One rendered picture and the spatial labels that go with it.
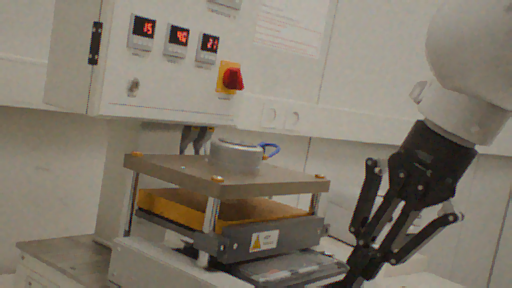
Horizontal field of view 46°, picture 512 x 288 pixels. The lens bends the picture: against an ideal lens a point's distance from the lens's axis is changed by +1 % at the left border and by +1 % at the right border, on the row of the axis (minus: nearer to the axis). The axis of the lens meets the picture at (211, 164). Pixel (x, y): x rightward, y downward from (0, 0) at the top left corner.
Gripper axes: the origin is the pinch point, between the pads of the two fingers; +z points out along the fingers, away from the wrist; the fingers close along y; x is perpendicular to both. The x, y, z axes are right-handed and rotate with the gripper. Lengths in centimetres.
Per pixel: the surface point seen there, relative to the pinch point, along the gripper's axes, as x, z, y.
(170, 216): -10.8, 6.8, -22.4
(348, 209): 100, 30, -45
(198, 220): -10.7, 4.2, -18.0
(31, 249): -17.8, 24.1, -38.5
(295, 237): 3.5, 3.6, -11.4
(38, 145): 4, 27, -74
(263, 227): -5.1, 1.5, -12.0
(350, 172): 119, 25, -59
